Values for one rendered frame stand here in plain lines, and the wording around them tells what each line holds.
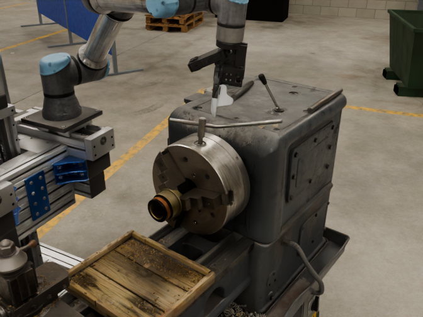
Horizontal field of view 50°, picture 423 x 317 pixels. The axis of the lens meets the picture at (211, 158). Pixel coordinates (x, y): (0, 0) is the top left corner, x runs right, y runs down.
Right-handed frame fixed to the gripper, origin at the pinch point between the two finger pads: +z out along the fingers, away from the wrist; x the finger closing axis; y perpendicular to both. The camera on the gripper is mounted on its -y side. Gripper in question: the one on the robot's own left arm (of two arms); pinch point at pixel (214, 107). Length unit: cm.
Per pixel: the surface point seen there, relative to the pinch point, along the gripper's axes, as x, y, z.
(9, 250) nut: -50, -39, 20
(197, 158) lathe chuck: -5.3, -3.4, 15.1
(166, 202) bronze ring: -15.7, -10.1, 25.4
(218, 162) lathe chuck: -5.6, 3.2, 15.1
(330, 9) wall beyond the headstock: 987, 149, 156
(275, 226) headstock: 1.8, 24.1, 41.4
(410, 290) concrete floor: 79, 113, 131
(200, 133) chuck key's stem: -1.2, -3.6, 8.4
